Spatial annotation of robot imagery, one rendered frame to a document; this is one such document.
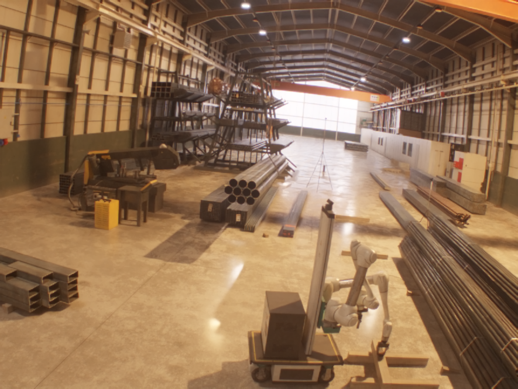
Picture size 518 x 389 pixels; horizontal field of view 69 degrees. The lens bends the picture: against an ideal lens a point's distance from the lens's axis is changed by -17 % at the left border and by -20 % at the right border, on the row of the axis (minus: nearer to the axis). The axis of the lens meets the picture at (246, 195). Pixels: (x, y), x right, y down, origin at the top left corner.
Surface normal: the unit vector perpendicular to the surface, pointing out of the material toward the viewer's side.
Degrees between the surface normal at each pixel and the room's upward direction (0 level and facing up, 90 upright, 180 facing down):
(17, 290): 90
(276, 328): 90
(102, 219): 90
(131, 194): 90
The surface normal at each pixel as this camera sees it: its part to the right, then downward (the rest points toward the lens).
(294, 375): 0.04, 0.18
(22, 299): -0.24, 0.14
